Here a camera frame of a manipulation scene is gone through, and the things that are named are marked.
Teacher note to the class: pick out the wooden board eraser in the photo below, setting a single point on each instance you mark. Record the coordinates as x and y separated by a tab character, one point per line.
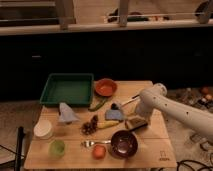
135	123

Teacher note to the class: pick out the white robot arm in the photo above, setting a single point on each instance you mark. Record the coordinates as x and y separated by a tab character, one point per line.
154	97

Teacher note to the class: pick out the green plastic tray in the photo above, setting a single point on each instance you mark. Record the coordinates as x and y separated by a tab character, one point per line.
74	89

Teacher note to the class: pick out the orange bowl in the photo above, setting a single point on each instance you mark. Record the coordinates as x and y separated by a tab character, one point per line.
105	87

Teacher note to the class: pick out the small dark round object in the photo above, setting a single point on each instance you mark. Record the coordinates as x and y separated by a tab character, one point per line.
114	106

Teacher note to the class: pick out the blue grey sponge block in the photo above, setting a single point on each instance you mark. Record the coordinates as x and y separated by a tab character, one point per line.
114	115

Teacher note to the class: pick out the yellow banana toy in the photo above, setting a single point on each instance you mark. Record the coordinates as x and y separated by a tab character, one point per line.
107	124

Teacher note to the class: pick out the pine cone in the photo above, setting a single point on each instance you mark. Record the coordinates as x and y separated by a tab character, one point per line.
90	127

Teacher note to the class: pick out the wooden folding table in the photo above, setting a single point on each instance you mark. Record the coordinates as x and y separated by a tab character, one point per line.
154	146

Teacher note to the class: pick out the grey blue cloth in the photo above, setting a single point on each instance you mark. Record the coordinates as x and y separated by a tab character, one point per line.
66	114

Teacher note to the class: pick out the dark purple bowl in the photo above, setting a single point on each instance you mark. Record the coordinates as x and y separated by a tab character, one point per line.
123	144

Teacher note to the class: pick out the silver fork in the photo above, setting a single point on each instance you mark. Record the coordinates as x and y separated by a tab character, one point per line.
89	143

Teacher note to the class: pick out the orange tomato toy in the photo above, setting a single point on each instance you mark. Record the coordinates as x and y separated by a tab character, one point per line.
99	152

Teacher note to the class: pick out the white cup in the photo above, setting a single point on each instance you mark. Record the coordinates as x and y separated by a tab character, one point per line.
43	129

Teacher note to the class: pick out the green cup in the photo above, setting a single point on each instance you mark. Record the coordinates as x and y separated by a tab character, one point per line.
57	148

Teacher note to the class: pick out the white handled knife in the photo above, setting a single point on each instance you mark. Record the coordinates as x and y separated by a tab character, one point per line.
130	100

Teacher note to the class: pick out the black chair frame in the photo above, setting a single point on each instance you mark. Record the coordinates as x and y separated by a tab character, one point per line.
18	152

